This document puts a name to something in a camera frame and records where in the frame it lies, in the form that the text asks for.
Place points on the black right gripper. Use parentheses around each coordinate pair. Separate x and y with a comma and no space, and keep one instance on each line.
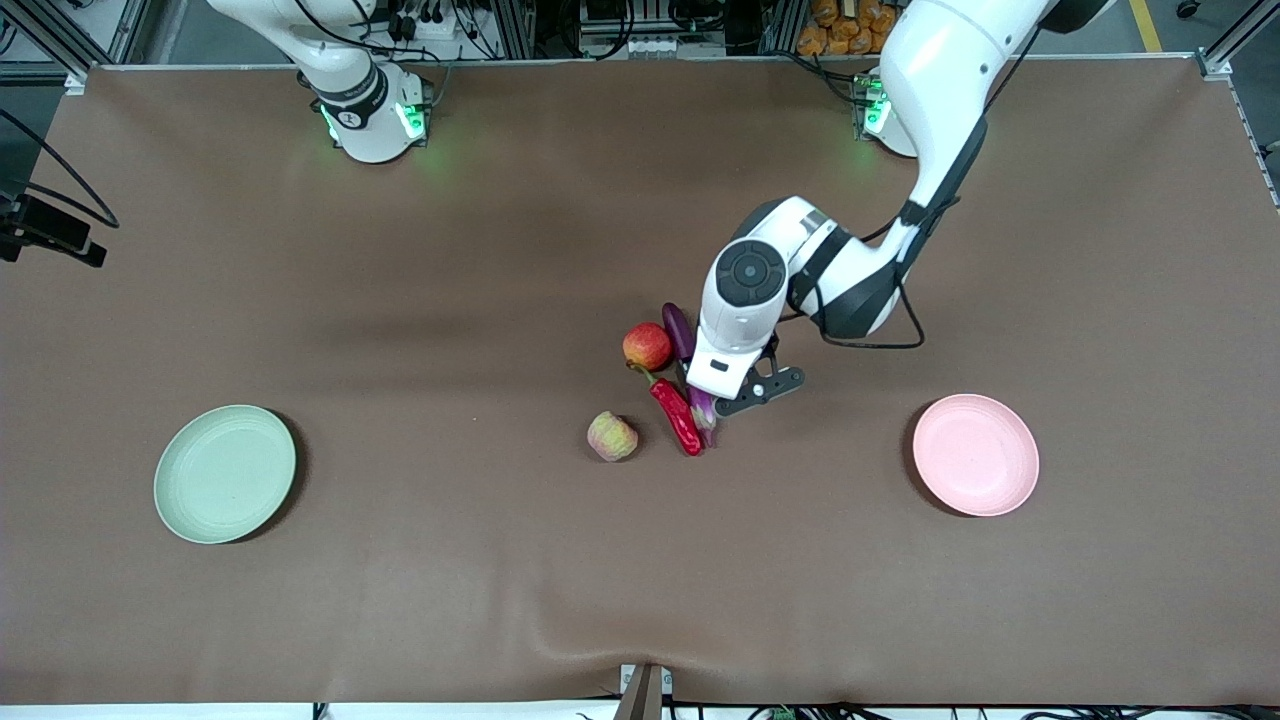
(52,225)

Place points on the pale green pink apple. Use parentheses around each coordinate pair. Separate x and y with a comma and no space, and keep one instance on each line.
(612,437)

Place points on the red apple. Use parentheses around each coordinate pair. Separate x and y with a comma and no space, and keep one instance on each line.
(647,347)

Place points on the purple eggplant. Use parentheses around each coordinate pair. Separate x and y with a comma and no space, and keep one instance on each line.
(678,330)

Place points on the red chili pepper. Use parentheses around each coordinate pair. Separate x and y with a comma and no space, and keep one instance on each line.
(680,420)

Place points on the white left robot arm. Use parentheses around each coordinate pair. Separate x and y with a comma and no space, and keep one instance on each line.
(940,80)

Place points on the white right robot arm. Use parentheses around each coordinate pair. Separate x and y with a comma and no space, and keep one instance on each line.
(365,130)

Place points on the pale green plate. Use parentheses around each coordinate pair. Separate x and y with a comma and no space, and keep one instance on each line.
(225,475)

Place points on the white power strip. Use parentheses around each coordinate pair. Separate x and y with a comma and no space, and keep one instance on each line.
(425,25)

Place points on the grey control box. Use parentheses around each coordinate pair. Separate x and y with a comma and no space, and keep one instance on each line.
(640,45)

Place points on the brown table mat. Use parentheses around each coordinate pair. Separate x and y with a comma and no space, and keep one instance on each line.
(640,580)

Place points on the bag of orange snacks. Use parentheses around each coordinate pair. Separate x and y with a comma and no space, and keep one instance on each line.
(840,30)

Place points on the pink plate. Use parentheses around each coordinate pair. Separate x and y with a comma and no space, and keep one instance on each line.
(975,455)

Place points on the aluminium frame profile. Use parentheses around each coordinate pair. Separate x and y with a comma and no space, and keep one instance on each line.
(50,35)
(1215,65)

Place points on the aluminium frame post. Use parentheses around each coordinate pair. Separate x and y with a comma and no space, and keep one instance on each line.
(515,30)

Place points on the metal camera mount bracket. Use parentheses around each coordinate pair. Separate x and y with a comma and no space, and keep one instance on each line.
(645,695)

